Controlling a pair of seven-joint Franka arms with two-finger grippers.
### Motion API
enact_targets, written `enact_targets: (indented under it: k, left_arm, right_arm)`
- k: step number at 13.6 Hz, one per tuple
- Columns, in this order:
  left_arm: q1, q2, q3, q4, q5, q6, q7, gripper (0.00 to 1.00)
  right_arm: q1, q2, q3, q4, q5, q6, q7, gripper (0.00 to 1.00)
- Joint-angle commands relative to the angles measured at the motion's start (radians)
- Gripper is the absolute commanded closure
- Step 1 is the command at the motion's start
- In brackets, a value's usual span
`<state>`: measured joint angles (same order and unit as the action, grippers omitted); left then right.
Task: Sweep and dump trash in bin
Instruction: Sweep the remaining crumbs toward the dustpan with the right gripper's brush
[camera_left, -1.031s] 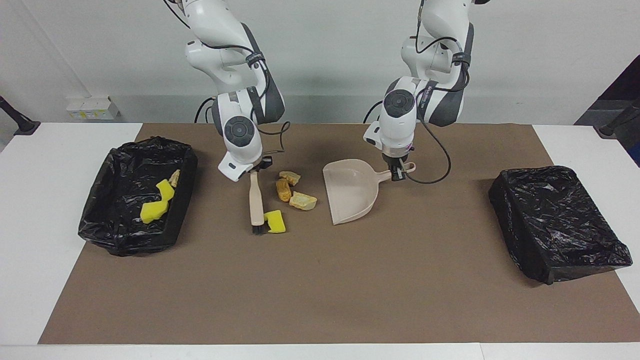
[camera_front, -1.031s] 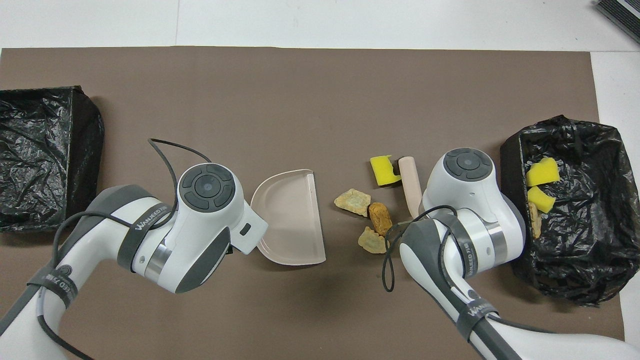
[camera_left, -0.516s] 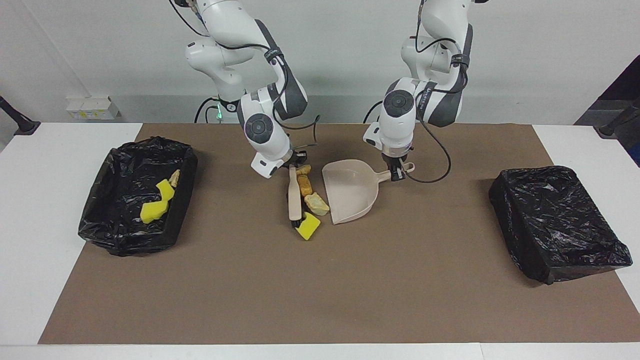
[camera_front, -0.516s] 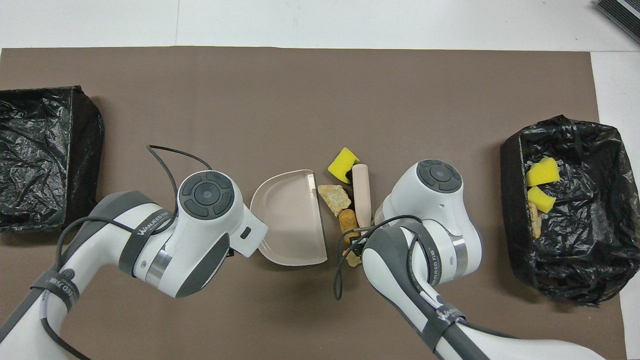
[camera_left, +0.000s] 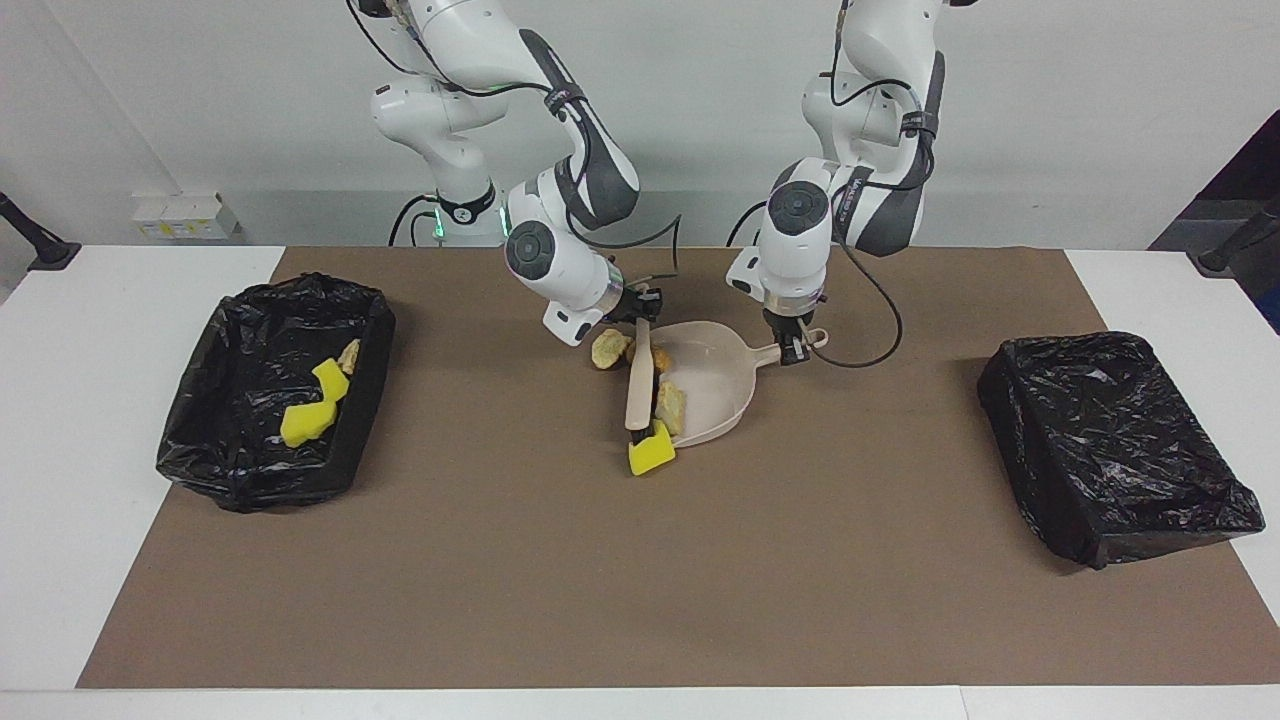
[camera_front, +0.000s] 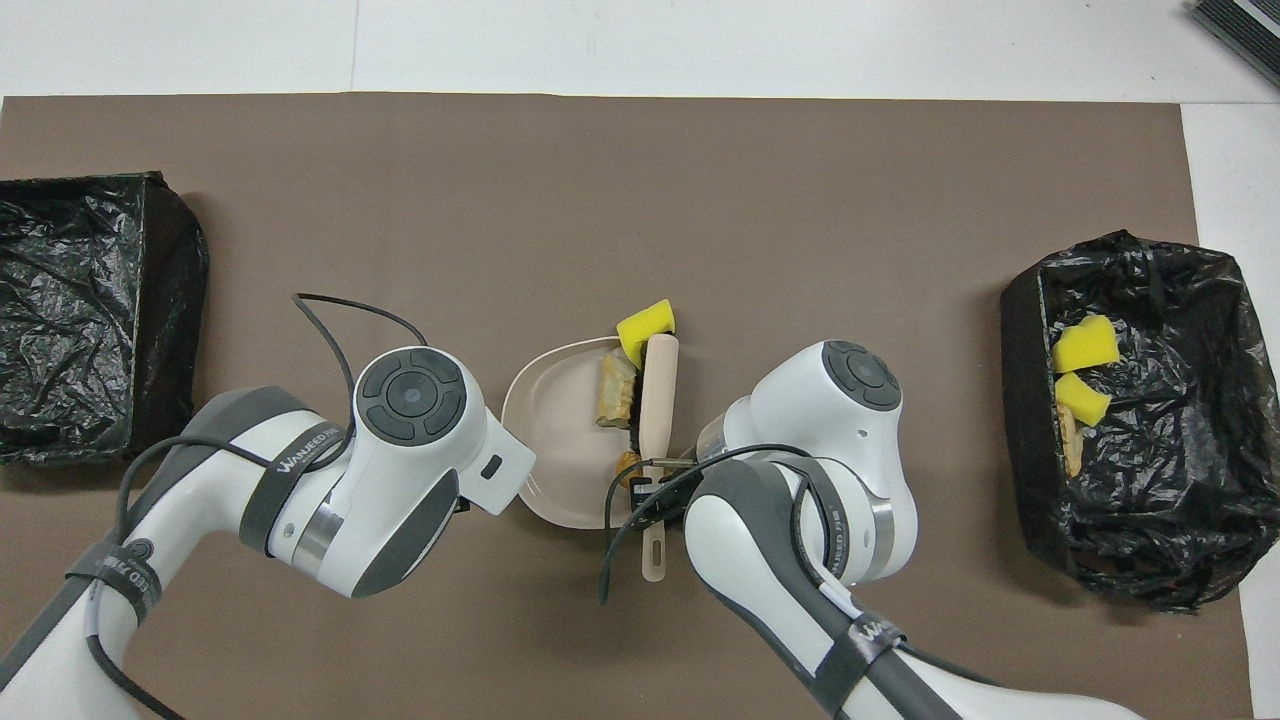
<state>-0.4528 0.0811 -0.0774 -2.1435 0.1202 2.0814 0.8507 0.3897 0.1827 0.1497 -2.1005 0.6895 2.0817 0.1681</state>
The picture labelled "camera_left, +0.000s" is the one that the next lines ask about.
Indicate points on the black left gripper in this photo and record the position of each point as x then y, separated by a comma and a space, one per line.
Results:
790, 322

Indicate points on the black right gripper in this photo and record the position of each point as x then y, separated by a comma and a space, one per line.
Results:
620, 305

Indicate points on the cream sponge scrap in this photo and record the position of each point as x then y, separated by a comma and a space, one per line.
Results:
610, 350

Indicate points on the beige hand brush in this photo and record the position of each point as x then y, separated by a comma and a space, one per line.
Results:
637, 380

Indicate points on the beige plastic dustpan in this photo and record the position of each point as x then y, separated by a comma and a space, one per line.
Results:
715, 380

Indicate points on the pale greenish sponge scrap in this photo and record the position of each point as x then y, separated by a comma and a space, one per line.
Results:
672, 408

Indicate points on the notched yellow sponge chunk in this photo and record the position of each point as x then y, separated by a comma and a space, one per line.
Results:
652, 455

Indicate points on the orange striped sponge scrap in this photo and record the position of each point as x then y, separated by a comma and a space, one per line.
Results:
350, 357

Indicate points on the small yellow sponge chunk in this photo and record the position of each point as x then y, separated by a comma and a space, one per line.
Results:
330, 382

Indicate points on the large yellow sponge chunk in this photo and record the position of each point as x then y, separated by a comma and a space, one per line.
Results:
300, 425

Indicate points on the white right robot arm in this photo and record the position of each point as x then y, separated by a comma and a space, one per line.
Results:
470, 50

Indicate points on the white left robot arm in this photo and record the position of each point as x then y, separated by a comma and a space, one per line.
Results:
880, 60

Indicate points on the black bag lined bin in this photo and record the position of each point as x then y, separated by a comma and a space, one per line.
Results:
1110, 450
240, 330

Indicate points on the brown paper table mat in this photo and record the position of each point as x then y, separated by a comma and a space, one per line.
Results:
640, 560

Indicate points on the dark cabinet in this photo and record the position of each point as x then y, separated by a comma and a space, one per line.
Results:
1250, 170

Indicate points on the black camera stand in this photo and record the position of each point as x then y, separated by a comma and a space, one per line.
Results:
1235, 240
35, 240

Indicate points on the white wall socket box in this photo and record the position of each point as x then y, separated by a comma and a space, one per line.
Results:
185, 215

